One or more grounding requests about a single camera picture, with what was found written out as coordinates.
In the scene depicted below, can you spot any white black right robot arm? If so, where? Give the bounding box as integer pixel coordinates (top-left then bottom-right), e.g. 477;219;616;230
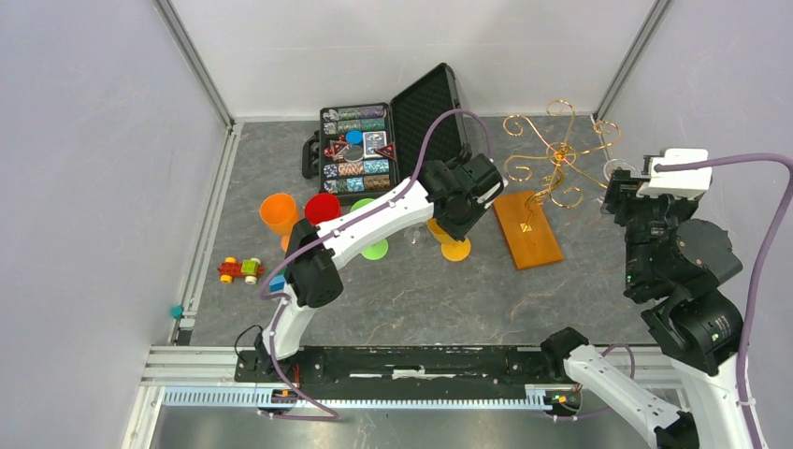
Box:
540;169;764;448

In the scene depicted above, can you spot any red wine glass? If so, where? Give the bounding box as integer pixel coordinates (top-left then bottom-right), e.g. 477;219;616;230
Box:
304;193;341;225

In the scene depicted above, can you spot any green wine glass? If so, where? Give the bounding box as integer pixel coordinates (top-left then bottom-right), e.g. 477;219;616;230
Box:
351;198;389;261

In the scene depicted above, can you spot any yellow wine glass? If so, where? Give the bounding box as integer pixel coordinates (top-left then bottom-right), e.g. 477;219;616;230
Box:
426;219;471;262

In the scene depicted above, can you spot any clear wine glass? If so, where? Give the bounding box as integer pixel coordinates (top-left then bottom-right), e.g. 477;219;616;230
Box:
404;224;429;247
602;159;642;205

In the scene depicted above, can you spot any black poker chip case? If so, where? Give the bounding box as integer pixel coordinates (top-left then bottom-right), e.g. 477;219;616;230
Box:
301;63;461;205

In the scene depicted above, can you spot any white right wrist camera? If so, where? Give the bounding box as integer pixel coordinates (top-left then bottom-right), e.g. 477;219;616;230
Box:
637;148;713;199

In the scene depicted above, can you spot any playing card deck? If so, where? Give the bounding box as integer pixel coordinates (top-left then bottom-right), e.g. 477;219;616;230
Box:
362;131;387;159

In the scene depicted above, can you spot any gold wire glass rack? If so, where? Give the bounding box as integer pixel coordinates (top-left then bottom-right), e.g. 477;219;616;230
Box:
502;98;622;209

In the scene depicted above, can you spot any blue green toy block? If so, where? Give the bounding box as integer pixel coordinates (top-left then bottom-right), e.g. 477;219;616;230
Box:
268;273;285;294

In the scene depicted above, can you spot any small toy car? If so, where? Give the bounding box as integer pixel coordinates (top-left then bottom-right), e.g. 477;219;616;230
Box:
217;257;266;285

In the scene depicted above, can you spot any wooden rack base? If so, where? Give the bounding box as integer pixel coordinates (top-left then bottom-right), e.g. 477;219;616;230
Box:
492;191;564;270

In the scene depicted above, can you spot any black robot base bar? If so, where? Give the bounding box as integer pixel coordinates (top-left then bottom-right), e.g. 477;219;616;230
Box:
235;345;580;403

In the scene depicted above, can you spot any orange wine glass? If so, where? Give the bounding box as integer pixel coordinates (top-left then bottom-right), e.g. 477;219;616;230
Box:
259;193;301;251

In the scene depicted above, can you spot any blue round chip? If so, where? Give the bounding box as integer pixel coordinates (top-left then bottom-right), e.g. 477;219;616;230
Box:
344;129;363;145

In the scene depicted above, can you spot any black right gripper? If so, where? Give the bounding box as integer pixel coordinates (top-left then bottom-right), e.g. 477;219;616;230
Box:
598;164;697;290

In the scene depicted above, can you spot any slotted aluminium rail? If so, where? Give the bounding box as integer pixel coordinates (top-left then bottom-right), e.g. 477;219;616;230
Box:
162;385;552;412

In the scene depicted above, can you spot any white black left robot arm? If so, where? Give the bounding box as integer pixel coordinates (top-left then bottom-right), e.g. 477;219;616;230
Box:
254;154;507;382

